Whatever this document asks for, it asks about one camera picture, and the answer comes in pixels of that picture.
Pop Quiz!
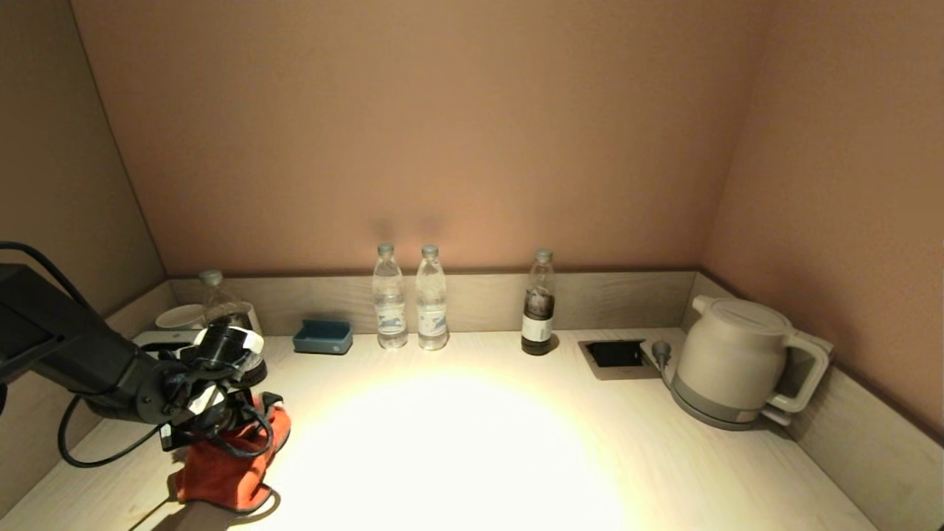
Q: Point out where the orange microfibre cloth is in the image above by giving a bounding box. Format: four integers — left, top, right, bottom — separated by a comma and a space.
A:
174, 402, 292, 514

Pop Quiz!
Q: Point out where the dark drink bottle patterned label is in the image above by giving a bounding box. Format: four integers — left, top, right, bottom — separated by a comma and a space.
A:
200, 269, 268, 389

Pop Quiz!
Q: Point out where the small blue tray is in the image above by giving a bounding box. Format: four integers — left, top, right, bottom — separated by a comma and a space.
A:
293, 319, 353, 355

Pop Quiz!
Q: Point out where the clear water bottle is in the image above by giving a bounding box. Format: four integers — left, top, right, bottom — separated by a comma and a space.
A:
372, 243, 409, 349
415, 245, 450, 350

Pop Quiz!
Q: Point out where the dark drink bottle white label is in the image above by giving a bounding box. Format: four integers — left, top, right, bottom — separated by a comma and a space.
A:
521, 249, 558, 356

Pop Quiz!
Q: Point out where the black recessed power socket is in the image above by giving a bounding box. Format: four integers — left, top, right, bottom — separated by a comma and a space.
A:
579, 339, 663, 381

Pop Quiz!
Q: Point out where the grey kettle base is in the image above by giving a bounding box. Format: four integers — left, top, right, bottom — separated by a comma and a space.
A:
670, 380, 796, 433

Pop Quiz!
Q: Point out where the cream electric kettle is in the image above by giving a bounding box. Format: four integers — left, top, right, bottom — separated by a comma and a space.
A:
675, 295, 834, 425

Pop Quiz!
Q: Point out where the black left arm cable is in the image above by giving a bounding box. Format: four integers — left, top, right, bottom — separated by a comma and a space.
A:
0, 241, 275, 470

